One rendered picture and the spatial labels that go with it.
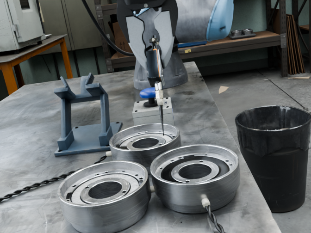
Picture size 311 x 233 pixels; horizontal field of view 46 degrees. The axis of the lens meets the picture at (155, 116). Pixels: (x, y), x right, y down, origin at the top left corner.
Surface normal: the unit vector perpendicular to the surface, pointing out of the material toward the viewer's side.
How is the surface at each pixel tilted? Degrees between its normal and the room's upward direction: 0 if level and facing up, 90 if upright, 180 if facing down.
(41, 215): 0
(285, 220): 0
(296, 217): 0
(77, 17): 90
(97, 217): 90
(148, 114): 90
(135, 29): 90
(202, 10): 72
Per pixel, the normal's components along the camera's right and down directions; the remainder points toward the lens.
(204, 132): -0.15, -0.94
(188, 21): -0.34, 0.36
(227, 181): 0.61, 0.17
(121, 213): 0.43, 0.23
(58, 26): -0.01, 0.32
